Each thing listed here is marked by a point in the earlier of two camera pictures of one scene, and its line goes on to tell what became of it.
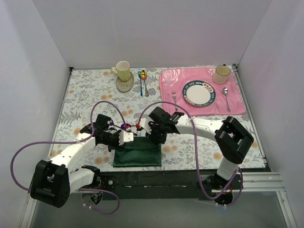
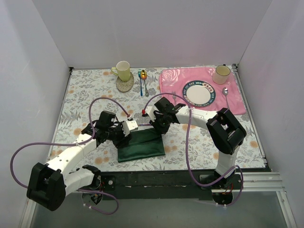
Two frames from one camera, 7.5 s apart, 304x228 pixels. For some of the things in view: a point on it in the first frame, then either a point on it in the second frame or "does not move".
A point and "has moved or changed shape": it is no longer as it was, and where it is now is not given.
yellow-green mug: [122, 70] does not move
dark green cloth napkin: [141, 152] has moved or changed shape
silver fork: [174, 96] does not move
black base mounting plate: [153, 185] does not move
